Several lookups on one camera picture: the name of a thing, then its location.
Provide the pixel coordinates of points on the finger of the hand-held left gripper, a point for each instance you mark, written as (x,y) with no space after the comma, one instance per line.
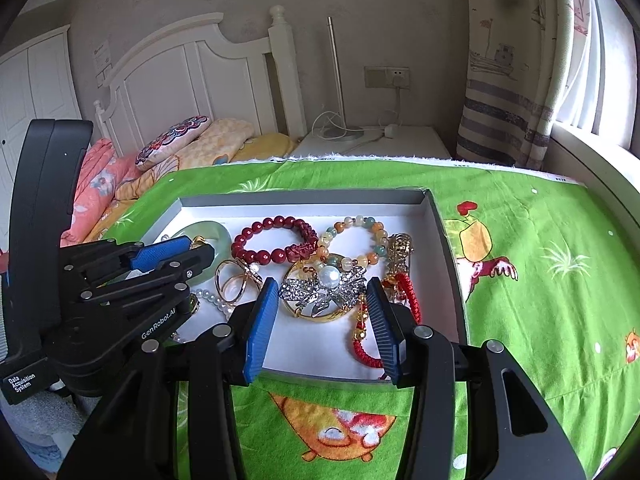
(195,262)
(160,252)

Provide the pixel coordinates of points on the yellow pillow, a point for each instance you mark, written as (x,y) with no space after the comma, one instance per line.
(265,147)

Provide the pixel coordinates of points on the wall socket plate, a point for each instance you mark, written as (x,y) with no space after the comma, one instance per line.
(375,77)

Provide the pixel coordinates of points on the white desk lamp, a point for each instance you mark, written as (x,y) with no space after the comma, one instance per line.
(336,85)

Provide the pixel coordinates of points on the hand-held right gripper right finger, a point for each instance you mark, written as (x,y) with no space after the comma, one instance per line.
(385,330)

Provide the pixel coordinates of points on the green printed cloth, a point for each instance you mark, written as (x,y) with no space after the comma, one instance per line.
(525,320)

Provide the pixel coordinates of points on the white window sill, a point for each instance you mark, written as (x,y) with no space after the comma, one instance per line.
(595,170)

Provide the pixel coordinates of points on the crystal brooch with pearl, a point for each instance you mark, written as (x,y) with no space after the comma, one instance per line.
(328,276)

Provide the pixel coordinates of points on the striped printed curtain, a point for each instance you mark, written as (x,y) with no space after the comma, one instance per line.
(495,100)

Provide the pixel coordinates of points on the pink floral quilt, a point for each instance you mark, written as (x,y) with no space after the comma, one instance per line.
(100,175)

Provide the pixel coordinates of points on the yellow floral quilt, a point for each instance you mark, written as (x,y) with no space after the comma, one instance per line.
(220,140)

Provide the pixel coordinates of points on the patterned embroidered pillow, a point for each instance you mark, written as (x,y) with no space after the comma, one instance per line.
(172,137)

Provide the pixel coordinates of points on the green jade bangle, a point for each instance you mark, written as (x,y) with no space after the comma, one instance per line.
(220,242)

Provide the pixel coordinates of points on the wall sticker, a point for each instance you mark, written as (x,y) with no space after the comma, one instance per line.
(102,62)

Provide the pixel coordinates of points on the gold brooch pin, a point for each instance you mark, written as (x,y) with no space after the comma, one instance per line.
(400,247)

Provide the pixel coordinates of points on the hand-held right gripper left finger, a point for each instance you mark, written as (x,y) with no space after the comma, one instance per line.
(260,330)

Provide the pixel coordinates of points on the white jewelry box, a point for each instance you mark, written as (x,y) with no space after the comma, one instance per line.
(320,345)

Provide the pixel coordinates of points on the person's left forearm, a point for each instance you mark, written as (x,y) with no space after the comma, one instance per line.
(40,415)

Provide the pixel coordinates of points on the gold bangle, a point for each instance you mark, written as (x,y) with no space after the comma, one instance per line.
(327,317)

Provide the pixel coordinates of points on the sheer white curtain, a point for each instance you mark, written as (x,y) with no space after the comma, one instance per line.
(605,60)

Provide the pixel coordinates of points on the white wardrobe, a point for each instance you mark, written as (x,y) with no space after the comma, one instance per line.
(40,90)

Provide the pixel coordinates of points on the white bed headboard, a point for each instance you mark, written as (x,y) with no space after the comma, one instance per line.
(215,85)

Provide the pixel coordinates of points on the white nightstand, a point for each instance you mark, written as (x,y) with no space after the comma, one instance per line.
(415,145)

